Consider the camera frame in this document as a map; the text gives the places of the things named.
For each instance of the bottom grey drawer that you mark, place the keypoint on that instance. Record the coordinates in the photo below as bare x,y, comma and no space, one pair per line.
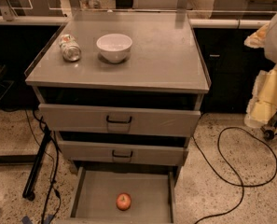
112,197

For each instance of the red apple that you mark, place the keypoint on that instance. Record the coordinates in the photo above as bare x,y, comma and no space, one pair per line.
123,201

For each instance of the crushed soda can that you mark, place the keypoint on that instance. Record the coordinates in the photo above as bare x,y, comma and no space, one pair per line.
70,50

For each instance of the black stand leg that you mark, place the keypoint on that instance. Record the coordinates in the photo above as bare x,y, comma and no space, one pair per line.
28,192

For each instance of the grey drawer cabinet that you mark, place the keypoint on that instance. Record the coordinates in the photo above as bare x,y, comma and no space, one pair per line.
164,70

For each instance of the grey drawer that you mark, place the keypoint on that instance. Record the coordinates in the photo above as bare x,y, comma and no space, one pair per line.
123,148
112,197
106,119

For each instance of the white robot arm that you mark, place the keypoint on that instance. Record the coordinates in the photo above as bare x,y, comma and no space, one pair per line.
270,48

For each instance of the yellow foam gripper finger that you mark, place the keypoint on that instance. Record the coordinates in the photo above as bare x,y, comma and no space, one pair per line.
257,39
263,104

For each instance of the white ceramic bowl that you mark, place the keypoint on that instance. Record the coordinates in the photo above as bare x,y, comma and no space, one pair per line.
114,47

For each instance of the middle grey drawer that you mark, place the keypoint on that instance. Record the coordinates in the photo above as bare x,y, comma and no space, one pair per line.
123,148

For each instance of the top grey drawer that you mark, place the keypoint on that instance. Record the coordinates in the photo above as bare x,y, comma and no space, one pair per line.
106,119

